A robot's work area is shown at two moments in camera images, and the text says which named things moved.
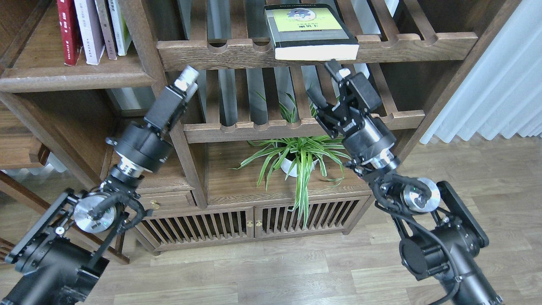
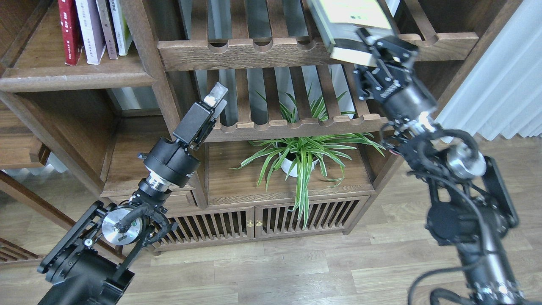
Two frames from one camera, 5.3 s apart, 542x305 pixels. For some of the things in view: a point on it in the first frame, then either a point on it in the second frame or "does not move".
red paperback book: x=70 y=31 does not move
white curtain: x=501 y=93 does not move
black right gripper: x=368 y=137 → x=391 y=80
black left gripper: x=146 y=147 → x=173 y=162
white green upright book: x=120 y=26 does not move
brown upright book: x=104 y=20 does not move
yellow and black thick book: x=311 y=31 → x=338 y=20
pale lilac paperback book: x=90 y=31 does not move
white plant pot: x=291 y=167 does not move
